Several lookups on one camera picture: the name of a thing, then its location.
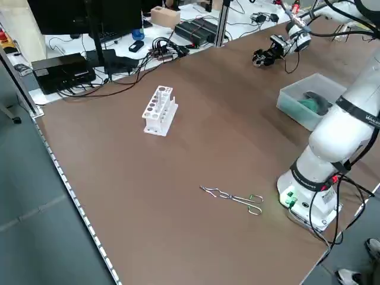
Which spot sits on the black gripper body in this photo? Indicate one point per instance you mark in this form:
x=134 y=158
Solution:
x=274 y=55

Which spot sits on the black power supply unit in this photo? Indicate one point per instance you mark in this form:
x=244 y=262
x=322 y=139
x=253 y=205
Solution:
x=190 y=35
x=207 y=26

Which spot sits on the aluminium frame post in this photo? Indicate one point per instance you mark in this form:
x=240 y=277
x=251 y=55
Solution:
x=222 y=23

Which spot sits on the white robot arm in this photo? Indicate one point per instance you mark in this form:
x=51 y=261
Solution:
x=300 y=38
x=335 y=142

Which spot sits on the person's foot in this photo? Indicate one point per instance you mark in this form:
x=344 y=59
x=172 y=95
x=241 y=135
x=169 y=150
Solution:
x=348 y=277
x=373 y=245

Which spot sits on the white translucent plastic box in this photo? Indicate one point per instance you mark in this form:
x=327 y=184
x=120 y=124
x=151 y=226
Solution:
x=294 y=112

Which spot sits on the black power adapter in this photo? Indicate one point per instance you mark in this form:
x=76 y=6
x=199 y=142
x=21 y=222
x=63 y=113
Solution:
x=273 y=17

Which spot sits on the black electronics box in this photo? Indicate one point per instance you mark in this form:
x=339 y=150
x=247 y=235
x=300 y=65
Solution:
x=62 y=71

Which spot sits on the grey and green cloth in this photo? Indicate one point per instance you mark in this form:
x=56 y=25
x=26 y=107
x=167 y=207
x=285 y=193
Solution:
x=319 y=101

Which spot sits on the glass test tube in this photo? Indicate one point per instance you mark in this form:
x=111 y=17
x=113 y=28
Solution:
x=158 y=101

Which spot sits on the flat black dock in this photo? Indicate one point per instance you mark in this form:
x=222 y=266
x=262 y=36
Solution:
x=118 y=62

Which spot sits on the blue drink bottle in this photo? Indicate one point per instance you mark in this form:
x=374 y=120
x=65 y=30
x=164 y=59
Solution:
x=138 y=34

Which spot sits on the yellow emergency stop button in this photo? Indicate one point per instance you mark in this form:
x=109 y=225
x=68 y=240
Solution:
x=3 y=33

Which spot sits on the tan cardboard box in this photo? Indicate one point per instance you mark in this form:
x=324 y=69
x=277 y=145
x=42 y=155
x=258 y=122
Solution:
x=164 y=16

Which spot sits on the black monitor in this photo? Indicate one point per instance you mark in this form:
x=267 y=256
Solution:
x=74 y=15

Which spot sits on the black monitor stand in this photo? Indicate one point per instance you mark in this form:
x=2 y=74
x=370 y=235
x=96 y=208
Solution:
x=96 y=44

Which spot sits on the white test tube rack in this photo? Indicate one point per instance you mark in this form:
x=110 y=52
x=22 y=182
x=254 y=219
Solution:
x=157 y=121

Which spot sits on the metal crucible tongs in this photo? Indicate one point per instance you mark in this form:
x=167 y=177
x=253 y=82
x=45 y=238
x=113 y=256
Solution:
x=228 y=196

